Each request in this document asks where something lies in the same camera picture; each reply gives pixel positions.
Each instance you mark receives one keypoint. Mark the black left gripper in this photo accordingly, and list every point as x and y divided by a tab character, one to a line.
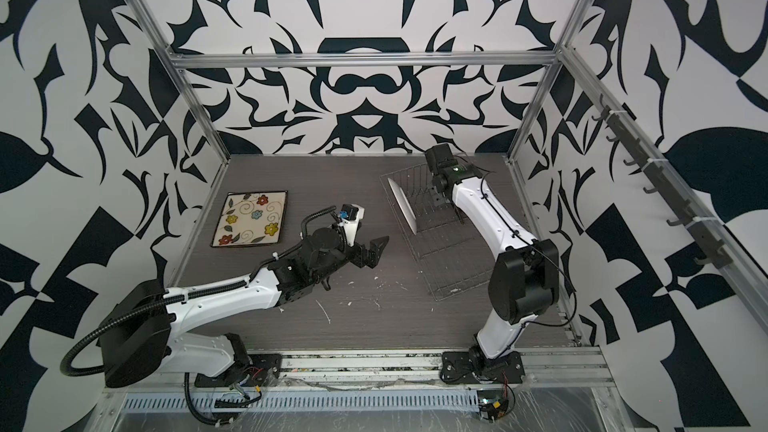
372	254

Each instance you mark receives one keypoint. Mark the square floral plate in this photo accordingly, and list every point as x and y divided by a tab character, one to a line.
250	219

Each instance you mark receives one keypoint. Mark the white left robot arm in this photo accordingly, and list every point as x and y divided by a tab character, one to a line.
153	329

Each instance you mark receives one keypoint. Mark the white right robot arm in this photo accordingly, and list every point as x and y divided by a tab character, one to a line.
525	280

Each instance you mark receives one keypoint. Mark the round white plate in rack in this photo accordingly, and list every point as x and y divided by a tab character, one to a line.
404	205

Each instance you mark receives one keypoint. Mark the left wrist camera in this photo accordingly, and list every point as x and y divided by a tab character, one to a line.
350	220

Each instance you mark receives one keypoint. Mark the wire metal dish rack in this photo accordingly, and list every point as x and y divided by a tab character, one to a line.
451	254

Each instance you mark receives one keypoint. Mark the white cable duct strip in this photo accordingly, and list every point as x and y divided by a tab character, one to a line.
323	401

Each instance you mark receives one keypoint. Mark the aluminium cage frame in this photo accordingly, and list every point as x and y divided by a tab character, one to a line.
320	97

